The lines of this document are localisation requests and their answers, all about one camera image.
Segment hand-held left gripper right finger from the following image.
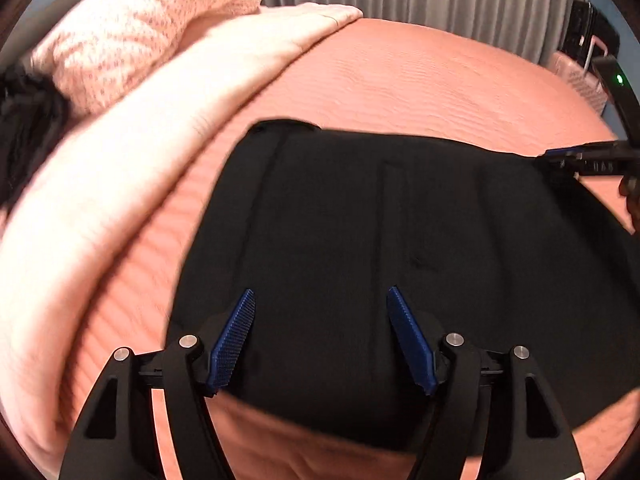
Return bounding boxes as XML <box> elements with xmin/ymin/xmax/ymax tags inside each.
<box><xmin>386</xmin><ymin>286</ymin><xmax>585</xmax><ymax>480</ymax></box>

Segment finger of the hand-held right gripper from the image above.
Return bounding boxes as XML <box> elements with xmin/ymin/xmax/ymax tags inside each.
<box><xmin>536</xmin><ymin>141</ymin><xmax>640</xmax><ymax>177</ymax></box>

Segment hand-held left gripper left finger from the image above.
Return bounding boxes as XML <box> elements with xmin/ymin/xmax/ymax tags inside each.
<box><xmin>59</xmin><ymin>289</ymin><xmax>256</xmax><ymax>480</ymax></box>

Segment black pants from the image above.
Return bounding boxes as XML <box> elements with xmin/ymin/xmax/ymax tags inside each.
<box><xmin>165</xmin><ymin>119</ymin><xmax>640</xmax><ymax>443</ymax></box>

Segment person's right hand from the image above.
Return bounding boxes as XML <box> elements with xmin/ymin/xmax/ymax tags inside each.
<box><xmin>618</xmin><ymin>174</ymin><xmax>640</xmax><ymax>235</ymax></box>

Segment pink hard-shell suitcase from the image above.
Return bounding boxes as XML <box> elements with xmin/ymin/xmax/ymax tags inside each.
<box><xmin>550</xmin><ymin>35</ymin><xmax>613</xmax><ymax>116</ymax></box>

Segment black suitcase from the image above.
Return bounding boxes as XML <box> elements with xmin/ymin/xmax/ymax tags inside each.
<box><xmin>560</xmin><ymin>0</ymin><xmax>621</xmax><ymax>68</ymax></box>

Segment salmon quilted bedspread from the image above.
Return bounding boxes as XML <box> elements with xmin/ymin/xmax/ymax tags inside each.
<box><xmin>65</xmin><ymin>17</ymin><xmax>640</xmax><ymax>480</ymax></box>

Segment light pink blanket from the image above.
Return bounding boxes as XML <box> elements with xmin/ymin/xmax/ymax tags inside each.
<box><xmin>0</xmin><ymin>2</ymin><xmax>363</xmax><ymax>466</ymax></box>

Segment dark cloth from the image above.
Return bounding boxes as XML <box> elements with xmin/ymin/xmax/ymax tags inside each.
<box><xmin>0</xmin><ymin>62</ymin><xmax>71</xmax><ymax>211</ymax></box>

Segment pink floral pillow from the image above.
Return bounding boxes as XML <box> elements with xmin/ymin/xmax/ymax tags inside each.
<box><xmin>22</xmin><ymin>0</ymin><xmax>263</xmax><ymax>116</ymax></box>

